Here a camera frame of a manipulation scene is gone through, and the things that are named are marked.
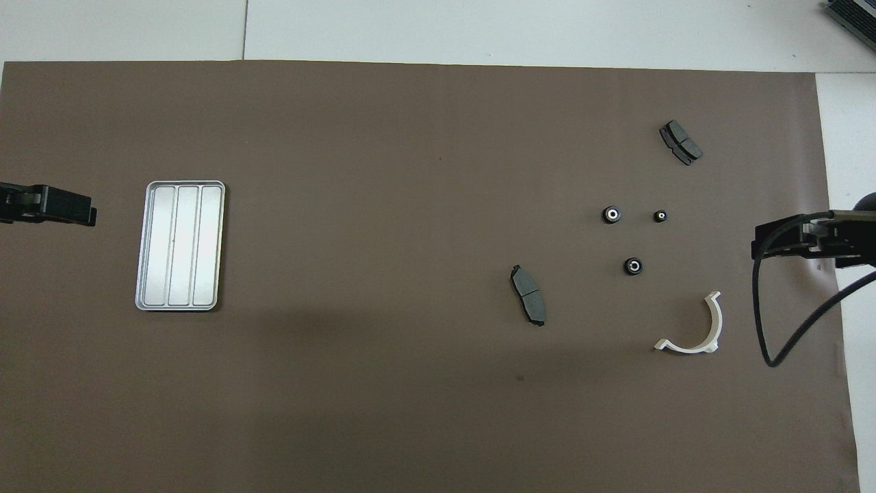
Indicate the short grey brake pad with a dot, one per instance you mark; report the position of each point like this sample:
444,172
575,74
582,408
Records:
681,142

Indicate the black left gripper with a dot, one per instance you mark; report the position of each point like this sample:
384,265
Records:
20,203

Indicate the silver metal tray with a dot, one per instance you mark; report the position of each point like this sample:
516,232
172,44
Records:
181,246

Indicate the large black bearing gear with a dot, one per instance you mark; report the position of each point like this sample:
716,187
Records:
633,266
612,214

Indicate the dark grey ribbed device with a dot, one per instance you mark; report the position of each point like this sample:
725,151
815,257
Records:
852,14

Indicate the brown table mat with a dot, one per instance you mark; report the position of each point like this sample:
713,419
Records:
410,205

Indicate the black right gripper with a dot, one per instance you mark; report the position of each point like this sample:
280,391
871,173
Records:
848,239

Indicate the white curved plastic bracket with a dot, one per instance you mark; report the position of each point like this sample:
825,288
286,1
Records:
716,322

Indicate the long grey brake pad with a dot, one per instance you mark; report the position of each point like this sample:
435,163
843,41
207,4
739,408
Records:
528,294

